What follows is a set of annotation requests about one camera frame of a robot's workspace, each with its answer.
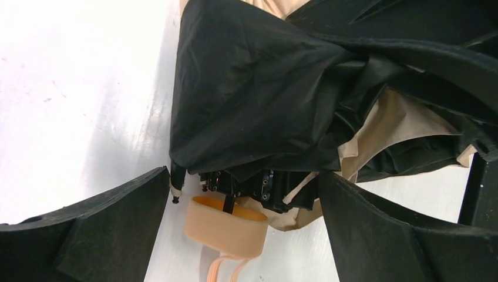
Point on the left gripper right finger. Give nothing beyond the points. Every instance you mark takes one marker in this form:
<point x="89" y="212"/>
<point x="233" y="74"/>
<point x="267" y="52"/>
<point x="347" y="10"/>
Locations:
<point x="375" y="239"/>

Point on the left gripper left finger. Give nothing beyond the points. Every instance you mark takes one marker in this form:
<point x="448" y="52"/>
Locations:
<point x="107" y="237"/>

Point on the beige folding umbrella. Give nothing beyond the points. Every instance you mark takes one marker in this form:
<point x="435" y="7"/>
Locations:
<point x="270" y="94"/>

